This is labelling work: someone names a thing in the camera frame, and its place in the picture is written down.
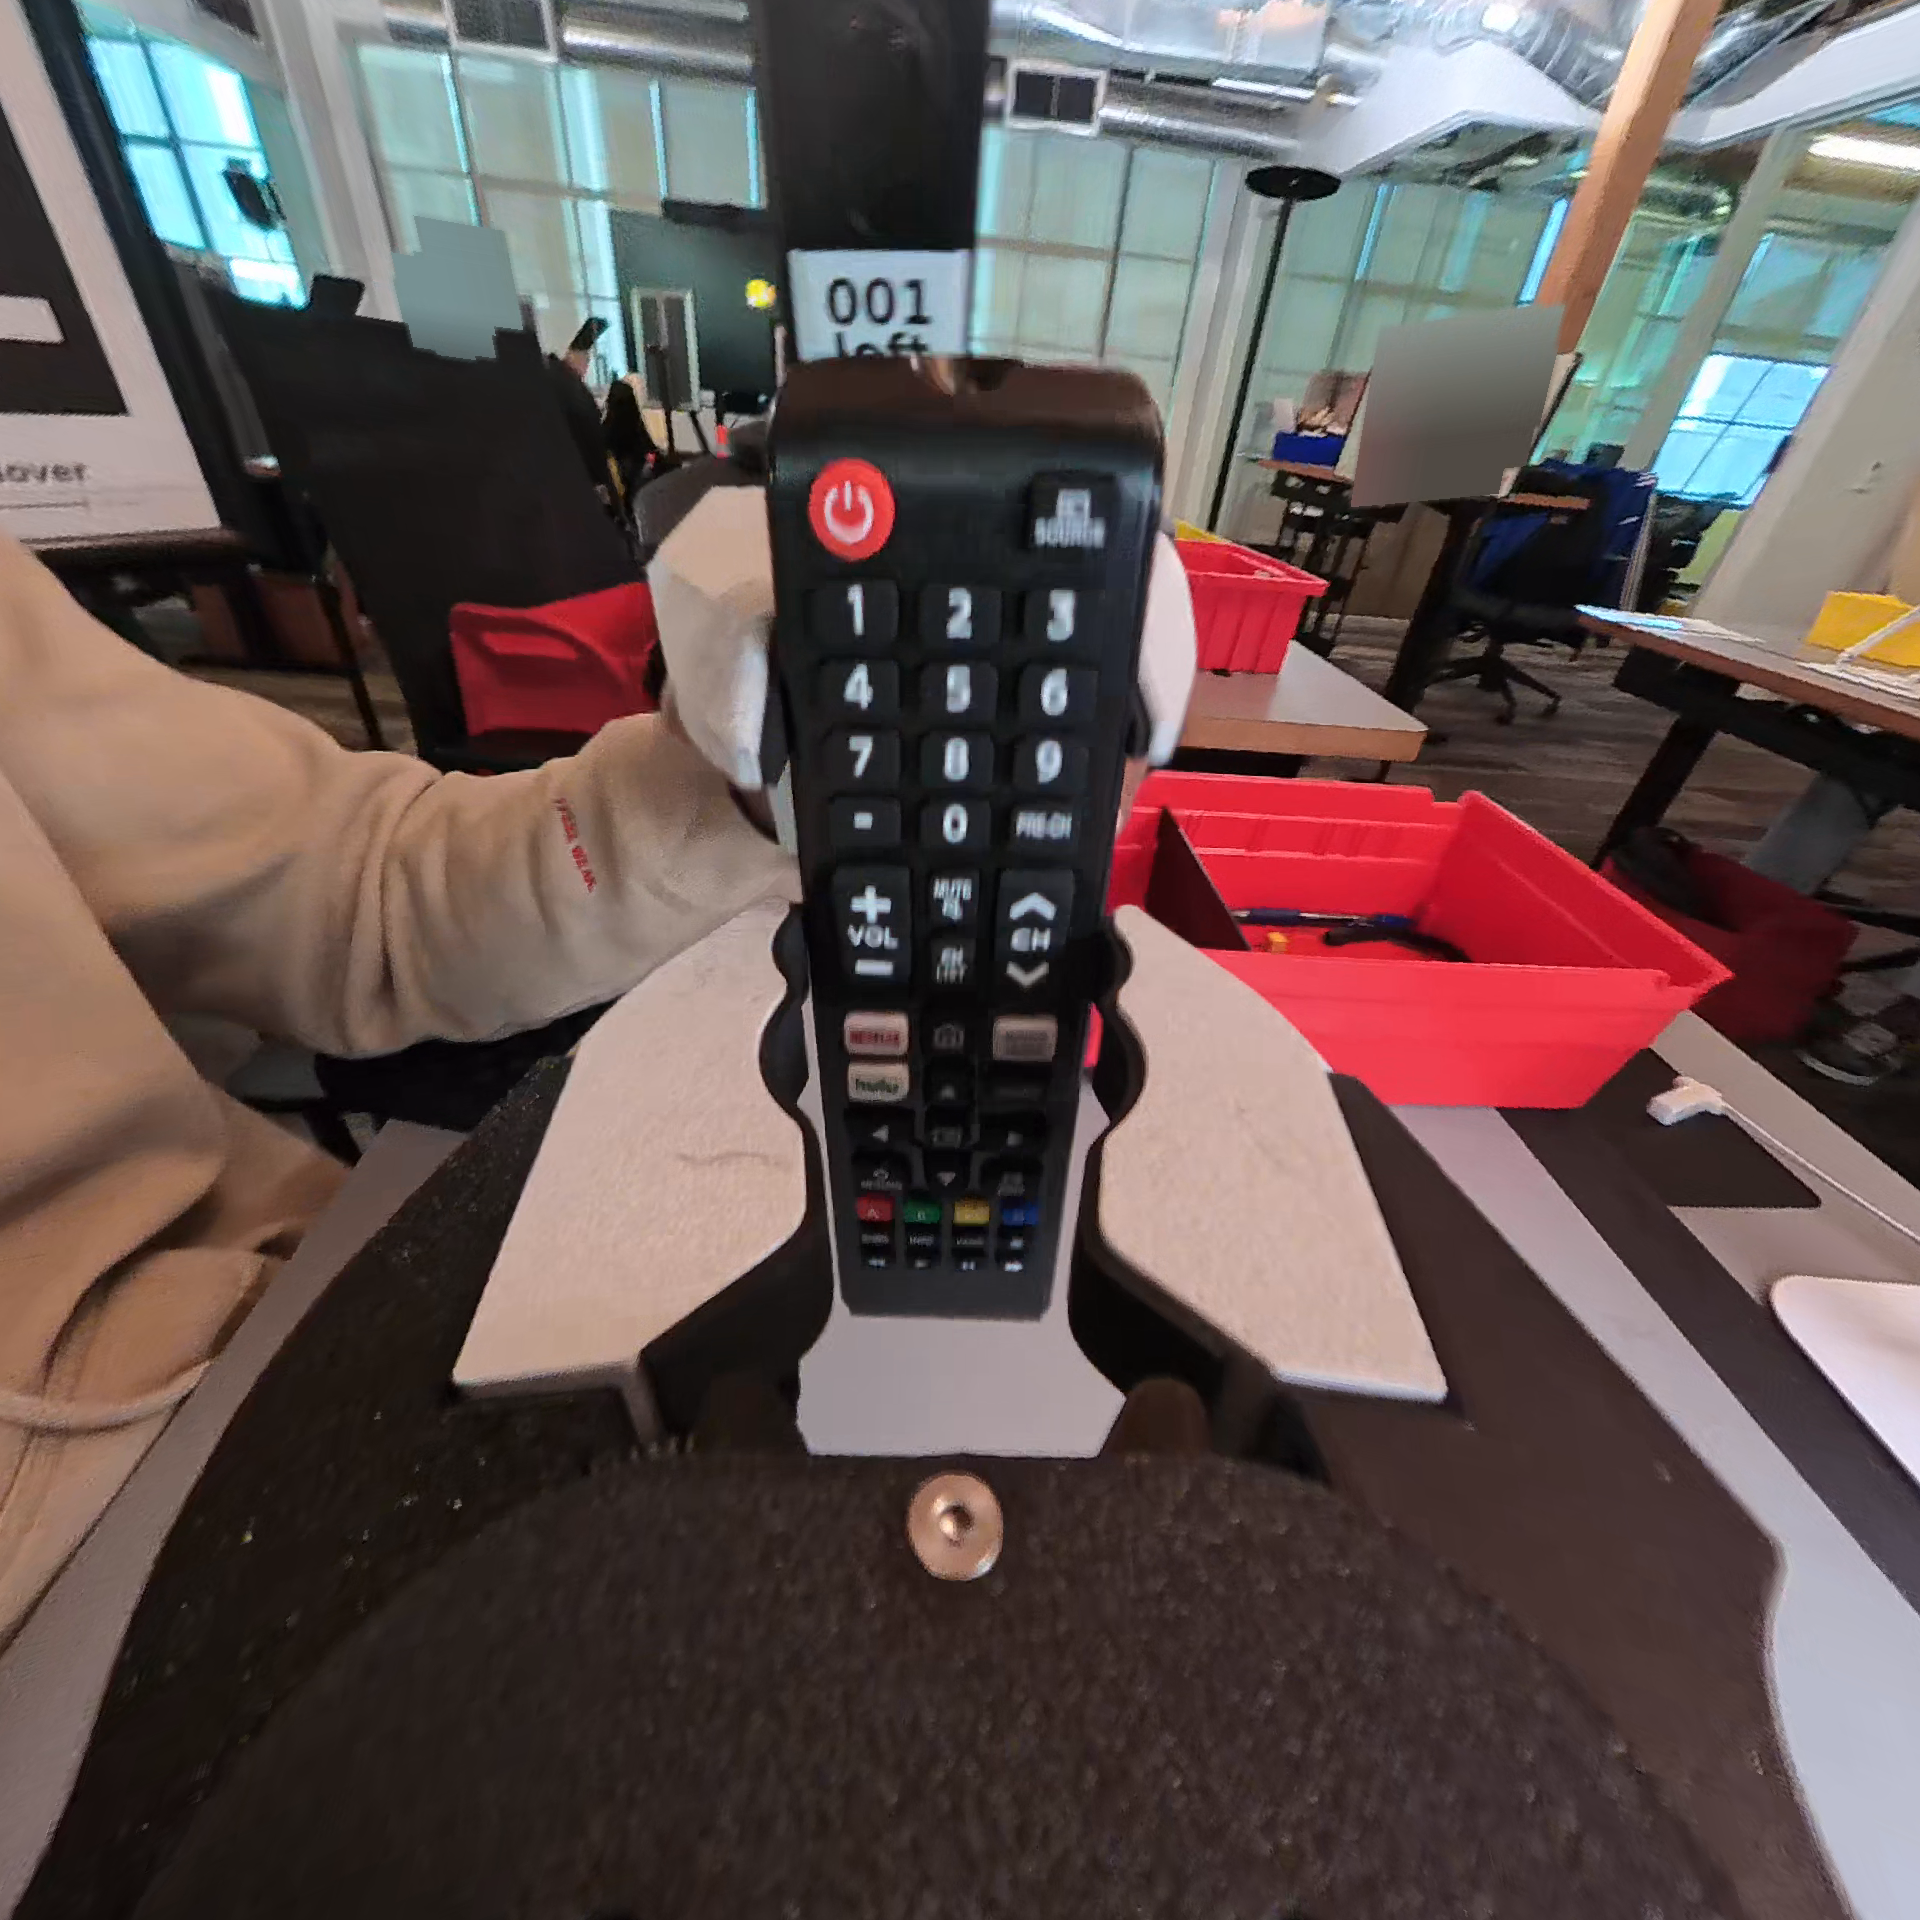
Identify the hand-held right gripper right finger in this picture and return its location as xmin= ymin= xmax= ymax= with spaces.
xmin=1079 ymin=902 xmax=1454 ymax=1405

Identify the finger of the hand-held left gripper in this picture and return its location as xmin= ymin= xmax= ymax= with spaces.
xmin=645 ymin=481 xmax=799 ymax=846
xmin=1134 ymin=529 xmax=1203 ymax=761

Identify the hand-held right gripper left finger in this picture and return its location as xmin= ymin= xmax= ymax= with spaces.
xmin=449 ymin=899 xmax=839 ymax=1409

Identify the black remote control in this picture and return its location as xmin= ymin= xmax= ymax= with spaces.
xmin=767 ymin=359 xmax=1170 ymax=1321

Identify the red plastic bin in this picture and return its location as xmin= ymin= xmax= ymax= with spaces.
xmin=1100 ymin=768 xmax=1738 ymax=1112

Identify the person's left forearm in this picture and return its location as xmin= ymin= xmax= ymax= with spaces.
xmin=0 ymin=532 xmax=809 ymax=1063

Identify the red storage tote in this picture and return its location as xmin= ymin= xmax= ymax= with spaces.
xmin=1172 ymin=537 xmax=1333 ymax=673

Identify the grey top table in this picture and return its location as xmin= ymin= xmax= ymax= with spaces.
xmin=1175 ymin=642 xmax=1429 ymax=780

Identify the red fabric bag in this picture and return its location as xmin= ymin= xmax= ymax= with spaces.
xmin=448 ymin=577 xmax=665 ymax=740

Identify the standing desk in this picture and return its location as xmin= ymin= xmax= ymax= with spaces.
xmin=1250 ymin=454 xmax=1597 ymax=709

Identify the black television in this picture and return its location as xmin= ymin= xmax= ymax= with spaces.
xmin=605 ymin=202 xmax=783 ymax=405

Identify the black mesh chair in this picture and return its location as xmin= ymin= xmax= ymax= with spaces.
xmin=208 ymin=281 xmax=648 ymax=768

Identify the black office chair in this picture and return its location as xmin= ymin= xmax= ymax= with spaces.
xmin=1444 ymin=462 xmax=1653 ymax=726

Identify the black floor lamp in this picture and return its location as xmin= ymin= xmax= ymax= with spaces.
xmin=1203 ymin=164 xmax=1349 ymax=529

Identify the person's beige hoodie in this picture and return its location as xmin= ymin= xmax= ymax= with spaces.
xmin=0 ymin=839 xmax=359 ymax=1645

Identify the wood top desk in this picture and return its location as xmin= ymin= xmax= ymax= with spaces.
xmin=1570 ymin=602 xmax=1920 ymax=902

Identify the red bag with black trim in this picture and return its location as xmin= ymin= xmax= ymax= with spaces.
xmin=1597 ymin=846 xmax=1864 ymax=1046

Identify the wooden pillar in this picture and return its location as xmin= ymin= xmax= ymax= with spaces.
xmin=1536 ymin=0 xmax=1730 ymax=359

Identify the yellow plastic bin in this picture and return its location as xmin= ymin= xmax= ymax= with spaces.
xmin=1804 ymin=587 xmax=1920 ymax=669

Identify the framed marker poster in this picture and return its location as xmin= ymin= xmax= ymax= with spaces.
xmin=0 ymin=0 xmax=229 ymax=544

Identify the white cable adapter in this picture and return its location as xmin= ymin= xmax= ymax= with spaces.
xmin=1644 ymin=1073 xmax=1920 ymax=1248

